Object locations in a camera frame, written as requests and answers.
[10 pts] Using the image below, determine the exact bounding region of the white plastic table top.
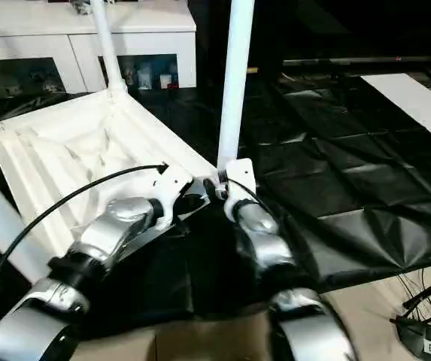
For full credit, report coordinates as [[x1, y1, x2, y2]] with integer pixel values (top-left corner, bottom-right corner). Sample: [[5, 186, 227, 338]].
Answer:
[[0, 90, 238, 264]]

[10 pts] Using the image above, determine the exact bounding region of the black plastic mat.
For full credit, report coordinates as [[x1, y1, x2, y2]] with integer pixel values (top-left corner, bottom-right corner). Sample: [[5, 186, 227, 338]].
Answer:
[[0, 71, 431, 339]]

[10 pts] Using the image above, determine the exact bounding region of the white cabinet with glass doors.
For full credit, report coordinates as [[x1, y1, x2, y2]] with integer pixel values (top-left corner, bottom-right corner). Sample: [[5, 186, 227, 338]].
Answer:
[[0, 0, 198, 99]]

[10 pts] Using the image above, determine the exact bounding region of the white flat board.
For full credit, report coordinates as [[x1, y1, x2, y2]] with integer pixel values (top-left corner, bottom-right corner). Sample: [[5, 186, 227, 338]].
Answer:
[[362, 73, 431, 151]]

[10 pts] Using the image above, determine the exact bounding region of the small dark grey bundle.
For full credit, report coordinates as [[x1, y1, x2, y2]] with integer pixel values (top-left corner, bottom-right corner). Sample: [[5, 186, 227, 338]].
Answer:
[[71, 0, 96, 14]]

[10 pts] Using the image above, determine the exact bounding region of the black floor stand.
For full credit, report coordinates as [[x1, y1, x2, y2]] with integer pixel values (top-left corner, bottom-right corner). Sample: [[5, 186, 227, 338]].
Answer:
[[390, 267, 431, 359]]

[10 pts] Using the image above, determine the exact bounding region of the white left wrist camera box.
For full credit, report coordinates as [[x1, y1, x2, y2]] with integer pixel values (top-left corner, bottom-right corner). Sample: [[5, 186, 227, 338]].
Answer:
[[147, 167, 201, 226]]

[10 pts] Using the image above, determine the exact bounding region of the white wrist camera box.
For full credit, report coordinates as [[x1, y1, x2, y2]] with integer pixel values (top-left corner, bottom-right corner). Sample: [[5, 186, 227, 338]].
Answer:
[[219, 158, 260, 223], [147, 167, 201, 226]]

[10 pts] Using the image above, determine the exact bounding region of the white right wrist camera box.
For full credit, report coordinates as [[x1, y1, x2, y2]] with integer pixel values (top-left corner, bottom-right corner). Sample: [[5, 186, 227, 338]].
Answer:
[[219, 158, 260, 223]]

